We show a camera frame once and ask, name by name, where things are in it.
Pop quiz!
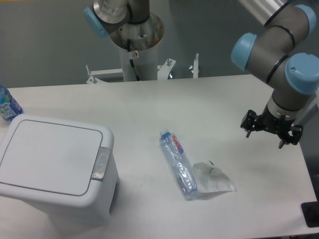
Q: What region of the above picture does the white plastic trash can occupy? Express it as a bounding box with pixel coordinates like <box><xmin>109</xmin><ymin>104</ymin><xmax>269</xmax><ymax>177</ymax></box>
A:
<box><xmin>0</xmin><ymin>114</ymin><xmax>120</xmax><ymax>225</ymax></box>

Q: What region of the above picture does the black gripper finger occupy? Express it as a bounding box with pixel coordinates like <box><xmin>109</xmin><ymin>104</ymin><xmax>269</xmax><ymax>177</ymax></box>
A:
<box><xmin>240</xmin><ymin>110</ymin><xmax>262</xmax><ymax>138</ymax></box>
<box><xmin>278</xmin><ymin>115</ymin><xmax>303</xmax><ymax>149</ymax></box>

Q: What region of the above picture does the black device at table edge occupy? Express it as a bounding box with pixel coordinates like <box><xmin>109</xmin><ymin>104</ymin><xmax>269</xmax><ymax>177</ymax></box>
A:
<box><xmin>301</xmin><ymin>201</ymin><xmax>319</xmax><ymax>228</ymax></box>

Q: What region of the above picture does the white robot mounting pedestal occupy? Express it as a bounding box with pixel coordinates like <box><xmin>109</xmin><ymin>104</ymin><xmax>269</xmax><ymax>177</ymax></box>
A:
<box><xmin>110</xmin><ymin>13</ymin><xmax>164</xmax><ymax>69</ymax></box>

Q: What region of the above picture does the black pedestal cable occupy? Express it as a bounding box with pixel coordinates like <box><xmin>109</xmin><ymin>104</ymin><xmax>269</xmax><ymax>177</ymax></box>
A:
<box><xmin>127</xmin><ymin>38</ymin><xmax>141</xmax><ymax>81</ymax></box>

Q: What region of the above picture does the clear crushed plastic bottle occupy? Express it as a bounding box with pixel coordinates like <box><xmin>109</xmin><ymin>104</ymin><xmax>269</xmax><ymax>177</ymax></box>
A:
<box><xmin>159</xmin><ymin>129</ymin><xmax>198</xmax><ymax>201</ymax></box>

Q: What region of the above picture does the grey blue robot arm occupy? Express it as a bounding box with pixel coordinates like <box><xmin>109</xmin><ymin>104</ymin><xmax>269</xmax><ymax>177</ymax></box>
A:
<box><xmin>84</xmin><ymin>0</ymin><xmax>319</xmax><ymax>146</ymax></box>

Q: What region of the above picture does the clear plastic wrapper bag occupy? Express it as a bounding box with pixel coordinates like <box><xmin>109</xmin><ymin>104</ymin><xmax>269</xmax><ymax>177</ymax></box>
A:
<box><xmin>192</xmin><ymin>160</ymin><xmax>236</xmax><ymax>193</ymax></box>

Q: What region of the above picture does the blue labelled water bottle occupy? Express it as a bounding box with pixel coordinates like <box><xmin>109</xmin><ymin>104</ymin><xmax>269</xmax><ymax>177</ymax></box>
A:
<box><xmin>0</xmin><ymin>85</ymin><xmax>24</xmax><ymax>122</ymax></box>

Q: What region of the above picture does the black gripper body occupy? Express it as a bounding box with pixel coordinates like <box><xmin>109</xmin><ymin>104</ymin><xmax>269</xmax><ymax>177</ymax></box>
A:
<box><xmin>259</xmin><ymin>104</ymin><xmax>296</xmax><ymax>136</ymax></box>

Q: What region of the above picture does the white metal frame bracket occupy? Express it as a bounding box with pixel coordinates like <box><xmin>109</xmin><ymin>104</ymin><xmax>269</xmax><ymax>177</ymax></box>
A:
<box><xmin>85</xmin><ymin>53</ymin><xmax>201</xmax><ymax>85</ymax></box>

